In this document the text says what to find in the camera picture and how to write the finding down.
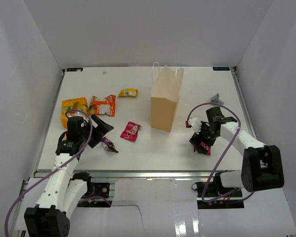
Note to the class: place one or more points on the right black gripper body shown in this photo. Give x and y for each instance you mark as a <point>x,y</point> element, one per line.
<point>200,142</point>

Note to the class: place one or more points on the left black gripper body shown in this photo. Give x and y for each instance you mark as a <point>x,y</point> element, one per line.
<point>98,131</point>

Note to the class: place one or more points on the purple brown candy packet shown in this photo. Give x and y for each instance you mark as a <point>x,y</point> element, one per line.
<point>108,145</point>

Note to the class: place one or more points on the magenta candy packet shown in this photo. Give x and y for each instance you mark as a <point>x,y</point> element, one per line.
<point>130,132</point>

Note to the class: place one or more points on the silver grey snack packet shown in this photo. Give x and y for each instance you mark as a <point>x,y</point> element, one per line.
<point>216,99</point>

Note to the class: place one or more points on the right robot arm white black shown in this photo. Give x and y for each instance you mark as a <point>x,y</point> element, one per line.
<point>261,167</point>

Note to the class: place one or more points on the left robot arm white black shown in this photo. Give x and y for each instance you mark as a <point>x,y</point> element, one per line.
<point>50,217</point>

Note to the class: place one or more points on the large yellow snack bag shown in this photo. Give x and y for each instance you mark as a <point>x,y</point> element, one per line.
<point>72,104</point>

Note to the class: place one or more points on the brown paper bag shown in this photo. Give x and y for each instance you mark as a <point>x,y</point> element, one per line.
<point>165,95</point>

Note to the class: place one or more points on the orange snack packet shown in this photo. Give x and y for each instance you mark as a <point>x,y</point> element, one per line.
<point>102,106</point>

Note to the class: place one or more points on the small yellow snack packet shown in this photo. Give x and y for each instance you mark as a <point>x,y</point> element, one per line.
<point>129,92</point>

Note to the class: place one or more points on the blue label right corner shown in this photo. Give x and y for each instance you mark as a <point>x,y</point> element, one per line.
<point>221,68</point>

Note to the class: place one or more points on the blue label corner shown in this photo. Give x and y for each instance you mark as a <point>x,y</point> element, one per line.
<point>221,68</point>
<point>74,69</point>

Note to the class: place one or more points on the blue label left corner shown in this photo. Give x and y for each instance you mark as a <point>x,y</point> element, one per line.
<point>74,69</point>

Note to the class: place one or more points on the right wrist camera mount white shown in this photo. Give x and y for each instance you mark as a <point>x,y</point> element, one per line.
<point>195,124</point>

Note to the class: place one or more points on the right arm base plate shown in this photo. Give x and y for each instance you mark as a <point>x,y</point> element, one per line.
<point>232,201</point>

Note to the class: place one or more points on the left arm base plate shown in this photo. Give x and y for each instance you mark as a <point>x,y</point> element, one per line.
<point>97,189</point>

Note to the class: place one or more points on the aluminium table front rail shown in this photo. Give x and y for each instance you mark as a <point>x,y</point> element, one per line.
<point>145,174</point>

